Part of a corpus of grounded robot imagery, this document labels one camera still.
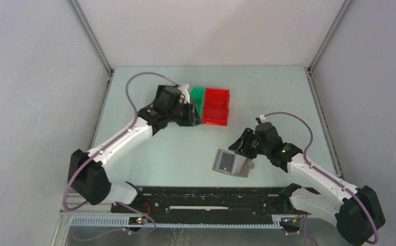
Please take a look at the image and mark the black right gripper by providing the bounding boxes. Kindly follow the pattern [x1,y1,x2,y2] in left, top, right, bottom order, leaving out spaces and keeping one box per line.
[229,128,270,160]

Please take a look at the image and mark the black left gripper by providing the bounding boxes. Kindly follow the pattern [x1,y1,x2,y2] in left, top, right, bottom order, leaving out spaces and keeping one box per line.
[167,99,203,127]

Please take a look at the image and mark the beige leather card holder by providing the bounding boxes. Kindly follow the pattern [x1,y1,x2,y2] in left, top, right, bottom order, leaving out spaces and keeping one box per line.
[212,149,254,178]

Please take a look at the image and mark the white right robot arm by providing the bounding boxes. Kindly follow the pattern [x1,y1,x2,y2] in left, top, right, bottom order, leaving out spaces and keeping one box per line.
[228,122,385,245]

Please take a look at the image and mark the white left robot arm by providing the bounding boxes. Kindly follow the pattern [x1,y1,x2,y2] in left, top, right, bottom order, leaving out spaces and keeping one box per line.
[68,84,202,214]

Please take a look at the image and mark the grey card in sleeve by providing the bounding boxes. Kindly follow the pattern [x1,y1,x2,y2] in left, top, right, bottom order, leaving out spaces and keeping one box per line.
[216,151,235,173]

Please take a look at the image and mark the green plastic bin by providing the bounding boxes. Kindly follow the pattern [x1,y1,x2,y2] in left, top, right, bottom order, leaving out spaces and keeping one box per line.
[189,87,206,118]

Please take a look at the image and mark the red plastic bin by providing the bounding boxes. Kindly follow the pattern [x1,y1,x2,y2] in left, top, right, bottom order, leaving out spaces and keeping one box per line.
[202,88,230,127]

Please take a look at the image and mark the aluminium frame rail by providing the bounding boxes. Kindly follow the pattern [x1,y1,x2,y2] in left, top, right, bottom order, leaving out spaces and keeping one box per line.
[59,192,331,230]

